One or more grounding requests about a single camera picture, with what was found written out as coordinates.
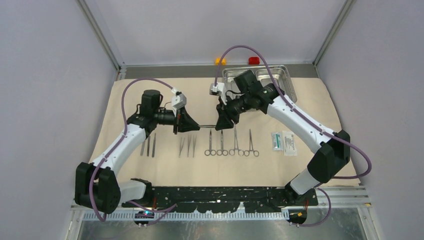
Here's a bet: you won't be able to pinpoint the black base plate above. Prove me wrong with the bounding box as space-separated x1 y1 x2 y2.
135 186 318 214

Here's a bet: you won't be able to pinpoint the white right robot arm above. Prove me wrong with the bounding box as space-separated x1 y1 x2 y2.
209 70 350 205

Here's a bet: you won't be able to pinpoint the curved steel scissors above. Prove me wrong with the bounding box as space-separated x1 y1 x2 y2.
204 129 217 156

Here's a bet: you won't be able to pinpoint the steel tweezers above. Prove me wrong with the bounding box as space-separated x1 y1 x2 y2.
192 135 197 158
178 137 185 158
187 134 192 157

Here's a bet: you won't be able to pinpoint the straight steel scissors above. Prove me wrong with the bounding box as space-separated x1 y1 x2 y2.
216 130 229 156

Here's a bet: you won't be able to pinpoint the steel mesh instrument tray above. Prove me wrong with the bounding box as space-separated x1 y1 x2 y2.
222 65 298 103

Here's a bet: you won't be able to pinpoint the steel scalpel handle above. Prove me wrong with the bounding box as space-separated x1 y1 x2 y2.
146 136 151 157
140 141 146 156
151 133 156 158

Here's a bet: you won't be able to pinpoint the steel hemostat clamp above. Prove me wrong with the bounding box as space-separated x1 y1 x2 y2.
243 129 260 157

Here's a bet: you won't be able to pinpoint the cream cloth wrap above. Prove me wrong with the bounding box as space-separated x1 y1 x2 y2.
78 77 361 188

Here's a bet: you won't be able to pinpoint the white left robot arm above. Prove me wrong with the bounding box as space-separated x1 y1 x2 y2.
74 89 200 214

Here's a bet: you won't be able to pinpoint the yellow block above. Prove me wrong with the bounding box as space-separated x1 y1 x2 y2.
214 58 227 66

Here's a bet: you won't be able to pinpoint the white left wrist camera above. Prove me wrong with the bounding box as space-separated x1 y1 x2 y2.
171 87 187 114

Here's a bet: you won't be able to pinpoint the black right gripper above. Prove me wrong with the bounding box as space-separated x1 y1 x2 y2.
215 92 252 131

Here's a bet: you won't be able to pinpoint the steel forceps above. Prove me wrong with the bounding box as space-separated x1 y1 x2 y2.
199 124 216 129

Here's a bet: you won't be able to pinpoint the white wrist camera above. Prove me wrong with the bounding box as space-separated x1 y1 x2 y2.
171 87 187 114
209 82 227 105

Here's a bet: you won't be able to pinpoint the green white sterile packet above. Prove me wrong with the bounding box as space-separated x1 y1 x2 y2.
271 132 284 151

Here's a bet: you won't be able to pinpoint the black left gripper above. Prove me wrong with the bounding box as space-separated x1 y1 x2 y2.
153 106 200 135

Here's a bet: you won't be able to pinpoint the red block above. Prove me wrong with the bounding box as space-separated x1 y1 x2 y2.
248 56 261 65

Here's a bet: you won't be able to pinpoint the long steel needle holder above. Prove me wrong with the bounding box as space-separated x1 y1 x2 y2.
228 126 244 156

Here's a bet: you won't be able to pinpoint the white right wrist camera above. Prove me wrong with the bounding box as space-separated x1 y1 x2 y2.
209 82 227 105

